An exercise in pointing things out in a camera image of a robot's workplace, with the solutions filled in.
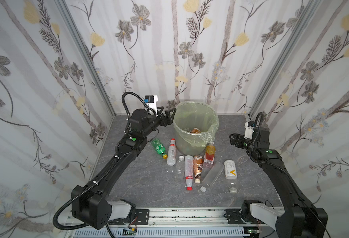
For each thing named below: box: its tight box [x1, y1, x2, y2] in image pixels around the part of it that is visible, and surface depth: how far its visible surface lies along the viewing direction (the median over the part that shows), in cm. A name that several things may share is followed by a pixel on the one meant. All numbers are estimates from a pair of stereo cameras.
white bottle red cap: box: [166, 137, 177, 167], surface depth 94 cm
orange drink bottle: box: [203, 141, 216, 168], surface depth 92 cm
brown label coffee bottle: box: [190, 127, 201, 134], surface depth 100 cm
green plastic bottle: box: [151, 137, 168, 160], surface depth 97 cm
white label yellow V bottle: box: [224, 159, 238, 194], surface depth 87 cm
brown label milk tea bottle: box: [192, 155, 203, 184], surface depth 89 cm
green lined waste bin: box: [172, 101, 220, 156], surface depth 90 cm
